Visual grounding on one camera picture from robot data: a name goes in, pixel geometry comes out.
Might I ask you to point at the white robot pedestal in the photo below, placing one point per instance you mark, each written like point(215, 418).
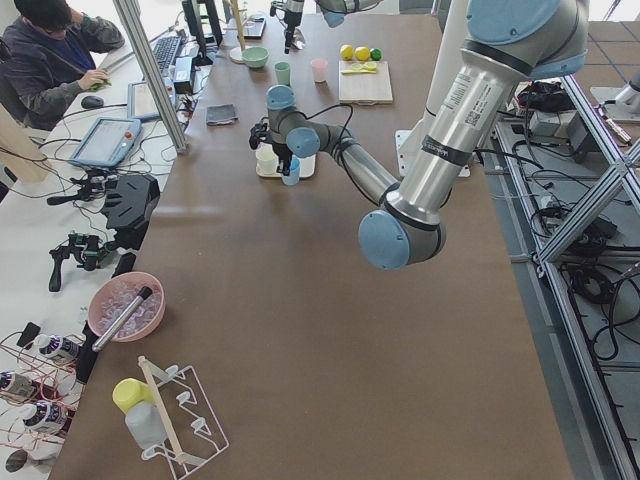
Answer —
point(440, 75)

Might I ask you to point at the wooden cutting board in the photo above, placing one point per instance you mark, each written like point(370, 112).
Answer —
point(365, 89)

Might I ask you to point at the yellow lemon outer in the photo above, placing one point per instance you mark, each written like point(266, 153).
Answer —
point(346, 52)

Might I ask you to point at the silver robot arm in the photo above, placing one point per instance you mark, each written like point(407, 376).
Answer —
point(334, 12)
point(497, 45)

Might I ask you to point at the green lime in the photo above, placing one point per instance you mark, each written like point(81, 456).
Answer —
point(375, 54)

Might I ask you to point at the yellow cup on rack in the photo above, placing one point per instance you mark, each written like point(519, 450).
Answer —
point(129, 392)

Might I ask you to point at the pink bowl with ice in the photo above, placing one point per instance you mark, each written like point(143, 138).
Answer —
point(111, 299)

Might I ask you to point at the wooden cup stand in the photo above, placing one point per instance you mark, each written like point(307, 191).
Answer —
point(236, 54)

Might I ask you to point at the beige rabbit tray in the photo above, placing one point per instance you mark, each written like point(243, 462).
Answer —
point(261, 135)

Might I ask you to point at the green plastic cup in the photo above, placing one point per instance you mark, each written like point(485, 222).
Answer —
point(283, 73)

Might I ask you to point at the green bowl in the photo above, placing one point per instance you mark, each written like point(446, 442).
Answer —
point(255, 57)

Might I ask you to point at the aluminium frame post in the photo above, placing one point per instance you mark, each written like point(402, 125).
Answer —
point(129, 14)

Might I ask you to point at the yellow lemon middle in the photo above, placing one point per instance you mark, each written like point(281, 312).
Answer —
point(362, 53)

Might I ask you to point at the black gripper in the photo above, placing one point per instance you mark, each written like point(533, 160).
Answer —
point(280, 148)
point(289, 24)

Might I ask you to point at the seated person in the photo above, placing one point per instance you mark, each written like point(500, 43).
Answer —
point(51, 46)

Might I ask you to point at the yellow plastic knife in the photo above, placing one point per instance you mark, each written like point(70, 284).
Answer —
point(357, 72)

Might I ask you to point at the yellow lemon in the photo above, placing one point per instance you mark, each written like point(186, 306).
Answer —
point(362, 53)
point(346, 52)

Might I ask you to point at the cream plastic cup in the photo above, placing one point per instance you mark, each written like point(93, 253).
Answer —
point(266, 161)

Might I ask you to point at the blue plastic cup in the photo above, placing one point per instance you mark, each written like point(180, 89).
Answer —
point(293, 177)

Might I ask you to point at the grey folded cloth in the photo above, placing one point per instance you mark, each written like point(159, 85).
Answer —
point(220, 115)

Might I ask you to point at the blue teach pendant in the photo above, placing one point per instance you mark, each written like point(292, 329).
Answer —
point(107, 142)

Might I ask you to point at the metal muddler in bowl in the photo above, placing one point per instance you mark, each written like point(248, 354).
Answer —
point(122, 317)

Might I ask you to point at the pink plastic cup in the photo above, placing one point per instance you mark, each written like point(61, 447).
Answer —
point(319, 67)

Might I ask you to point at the white wire rack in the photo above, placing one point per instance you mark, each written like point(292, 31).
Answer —
point(195, 436)

